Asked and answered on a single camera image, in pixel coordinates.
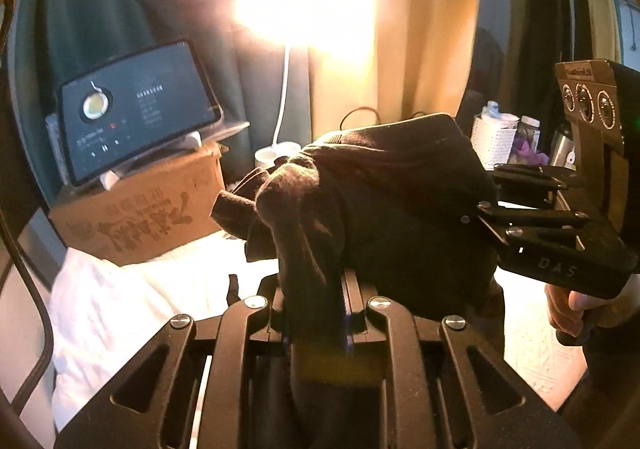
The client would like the yellow curtain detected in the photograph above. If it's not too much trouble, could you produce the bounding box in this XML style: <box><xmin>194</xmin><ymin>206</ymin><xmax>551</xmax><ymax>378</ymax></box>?
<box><xmin>310</xmin><ymin>0</ymin><xmax>480</xmax><ymax>137</ymax></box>

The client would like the black braided cable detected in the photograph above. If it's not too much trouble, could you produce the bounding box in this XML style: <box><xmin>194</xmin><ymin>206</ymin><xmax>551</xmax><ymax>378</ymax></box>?
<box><xmin>0</xmin><ymin>208</ymin><xmax>56</xmax><ymax>415</ymax></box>

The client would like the white desk lamp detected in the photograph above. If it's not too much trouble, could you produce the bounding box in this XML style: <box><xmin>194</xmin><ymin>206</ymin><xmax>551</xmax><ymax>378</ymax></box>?
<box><xmin>233</xmin><ymin>0</ymin><xmax>375</xmax><ymax>168</ymax></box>

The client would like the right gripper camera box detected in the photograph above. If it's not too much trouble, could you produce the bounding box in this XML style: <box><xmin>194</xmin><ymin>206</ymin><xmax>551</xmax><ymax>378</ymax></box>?
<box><xmin>554</xmin><ymin>59</ymin><xmax>639</xmax><ymax>243</ymax></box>

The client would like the brown knit garment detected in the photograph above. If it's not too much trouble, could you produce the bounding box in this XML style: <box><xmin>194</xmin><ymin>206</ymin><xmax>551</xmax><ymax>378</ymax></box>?
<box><xmin>212</xmin><ymin>113</ymin><xmax>504</xmax><ymax>448</ymax></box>

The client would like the cardboard box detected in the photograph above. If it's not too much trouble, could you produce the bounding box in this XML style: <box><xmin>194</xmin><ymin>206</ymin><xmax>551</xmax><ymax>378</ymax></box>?
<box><xmin>49</xmin><ymin>143</ymin><xmax>224</xmax><ymax>266</ymax></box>

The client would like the white perforated basket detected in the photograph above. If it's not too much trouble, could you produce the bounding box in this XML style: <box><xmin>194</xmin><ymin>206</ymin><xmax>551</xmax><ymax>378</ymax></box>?
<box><xmin>471</xmin><ymin>113</ymin><xmax>520</xmax><ymax>171</ymax></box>

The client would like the purple cloth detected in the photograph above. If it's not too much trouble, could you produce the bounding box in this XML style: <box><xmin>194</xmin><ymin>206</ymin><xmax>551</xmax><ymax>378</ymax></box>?
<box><xmin>508</xmin><ymin>142</ymin><xmax>549</xmax><ymax>166</ymax></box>

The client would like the stainless steel tumbler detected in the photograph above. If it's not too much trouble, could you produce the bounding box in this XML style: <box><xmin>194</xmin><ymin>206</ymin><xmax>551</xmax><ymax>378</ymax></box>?
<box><xmin>549</xmin><ymin>125</ymin><xmax>575</xmax><ymax>170</ymax></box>

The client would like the right hand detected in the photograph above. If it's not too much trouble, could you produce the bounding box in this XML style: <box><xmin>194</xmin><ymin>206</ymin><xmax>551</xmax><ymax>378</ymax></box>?
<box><xmin>544</xmin><ymin>273</ymin><xmax>639</xmax><ymax>337</ymax></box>

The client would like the tablet with dark screen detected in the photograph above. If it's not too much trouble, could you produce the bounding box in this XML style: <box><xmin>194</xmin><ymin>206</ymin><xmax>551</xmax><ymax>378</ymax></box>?
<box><xmin>58</xmin><ymin>40</ymin><xmax>222</xmax><ymax>187</ymax></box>

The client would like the clear jar white lid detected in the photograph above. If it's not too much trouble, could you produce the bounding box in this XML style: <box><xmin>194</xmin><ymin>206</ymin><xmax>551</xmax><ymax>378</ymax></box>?
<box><xmin>512</xmin><ymin>116</ymin><xmax>540</xmax><ymax>150</ymax></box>

